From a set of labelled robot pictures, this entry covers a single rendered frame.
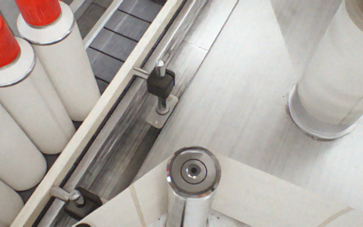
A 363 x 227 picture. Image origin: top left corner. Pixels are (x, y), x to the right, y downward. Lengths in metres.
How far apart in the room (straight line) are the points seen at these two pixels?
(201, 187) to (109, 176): 0.27
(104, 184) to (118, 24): 0.23
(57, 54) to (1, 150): 0.10
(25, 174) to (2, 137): 0.08
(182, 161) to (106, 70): 0.29
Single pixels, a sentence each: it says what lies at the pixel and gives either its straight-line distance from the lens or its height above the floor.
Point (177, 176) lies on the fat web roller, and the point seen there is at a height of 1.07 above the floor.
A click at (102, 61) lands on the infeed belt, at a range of 0.54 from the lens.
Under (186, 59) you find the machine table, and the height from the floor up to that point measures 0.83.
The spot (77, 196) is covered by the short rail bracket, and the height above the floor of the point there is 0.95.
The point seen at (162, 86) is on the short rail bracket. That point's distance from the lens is 0.47.
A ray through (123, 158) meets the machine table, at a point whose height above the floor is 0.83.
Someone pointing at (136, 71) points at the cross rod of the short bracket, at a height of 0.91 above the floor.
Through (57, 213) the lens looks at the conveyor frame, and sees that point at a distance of 0.47.
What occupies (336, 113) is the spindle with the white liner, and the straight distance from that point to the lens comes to 0.46.
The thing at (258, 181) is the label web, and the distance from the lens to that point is 0.29.
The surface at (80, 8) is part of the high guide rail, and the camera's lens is 0.50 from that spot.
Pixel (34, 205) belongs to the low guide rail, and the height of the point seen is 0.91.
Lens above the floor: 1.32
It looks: 63 degrees down
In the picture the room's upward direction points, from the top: 2 degrees clockwise
